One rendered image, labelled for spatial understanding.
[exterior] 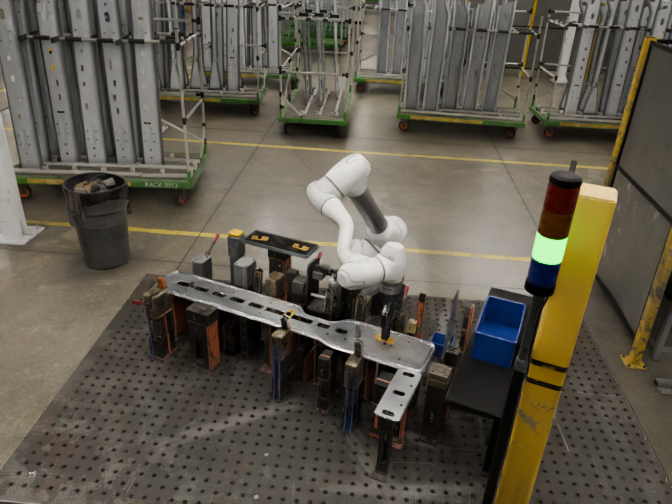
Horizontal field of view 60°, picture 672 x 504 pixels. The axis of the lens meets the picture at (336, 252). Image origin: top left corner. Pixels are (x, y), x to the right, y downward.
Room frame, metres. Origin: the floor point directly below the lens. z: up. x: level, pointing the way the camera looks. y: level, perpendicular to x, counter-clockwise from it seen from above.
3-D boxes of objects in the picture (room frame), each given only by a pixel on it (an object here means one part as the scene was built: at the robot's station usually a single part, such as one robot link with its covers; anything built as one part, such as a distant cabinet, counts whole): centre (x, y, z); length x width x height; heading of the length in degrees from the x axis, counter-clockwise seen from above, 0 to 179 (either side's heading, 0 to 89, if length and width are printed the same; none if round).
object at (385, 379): (1.80, -0.22, 0.84); 0.11 x 0.10 x 0.28; 157
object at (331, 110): (9.11, 0.38, 0.88); 1.91 x 1.00 x 1.76; 178
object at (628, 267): (3.85, -2.15, 1.00); 1.34 x 0.14 x 2.00; 177
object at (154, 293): (2.24, 0.82, 0.88); 0.15 x 0.11 x 0.36; 157
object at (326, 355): (1.92, 0.02, 0.84); 0.11 x 0.08 x 0.29; 157
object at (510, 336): (2.01, -0.70, 1.09); 0.30 x 0.17 x 0.13; 158
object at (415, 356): (2.18, 0.22, 1.00); 1.38 x 0.22 x 0.02; 67
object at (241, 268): (2.47, 0.44, 0.90); 0.13 x 0.10 x 0.41; 157
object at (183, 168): (5.98, 2.48, 0.88); 1.93 x 1.01 x 1.76; 93
